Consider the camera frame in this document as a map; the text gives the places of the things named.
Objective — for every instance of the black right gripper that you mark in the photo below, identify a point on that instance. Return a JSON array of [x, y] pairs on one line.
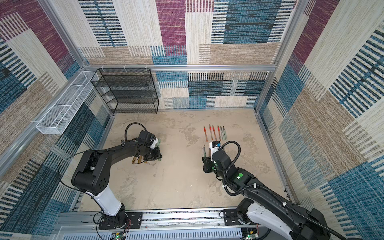
[[207, 163]]

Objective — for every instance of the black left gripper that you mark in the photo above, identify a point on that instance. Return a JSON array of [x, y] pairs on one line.
[[157, 155]]

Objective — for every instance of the dark green pen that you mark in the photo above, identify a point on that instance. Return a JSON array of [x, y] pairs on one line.
[[204, 151]]

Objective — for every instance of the light green pen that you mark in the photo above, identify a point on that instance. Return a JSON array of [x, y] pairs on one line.
[[222, 133]]

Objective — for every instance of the light green marker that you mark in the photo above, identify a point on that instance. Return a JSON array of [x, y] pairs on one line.
[[225, 134]]

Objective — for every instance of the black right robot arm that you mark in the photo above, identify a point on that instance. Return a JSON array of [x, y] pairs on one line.
[[263, 206]]

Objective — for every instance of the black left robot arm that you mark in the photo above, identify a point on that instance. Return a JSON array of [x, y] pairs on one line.
[[92, 174]]

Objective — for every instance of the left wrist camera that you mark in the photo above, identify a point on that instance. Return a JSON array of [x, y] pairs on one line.
[[154, 143]]

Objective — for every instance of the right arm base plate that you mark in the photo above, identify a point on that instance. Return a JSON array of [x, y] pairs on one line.
[[232, 217]]

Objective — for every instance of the aluminium front rail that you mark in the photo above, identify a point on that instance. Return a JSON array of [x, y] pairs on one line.
[[168, 224]]

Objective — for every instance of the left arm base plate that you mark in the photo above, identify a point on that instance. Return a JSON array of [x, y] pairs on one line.
[[128, 220]]

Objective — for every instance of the black wire mesh shelf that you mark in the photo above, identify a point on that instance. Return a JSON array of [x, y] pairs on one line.
[[127, 91]]

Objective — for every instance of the white wire mesh basket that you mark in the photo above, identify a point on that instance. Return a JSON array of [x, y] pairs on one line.
[[59, 116]]

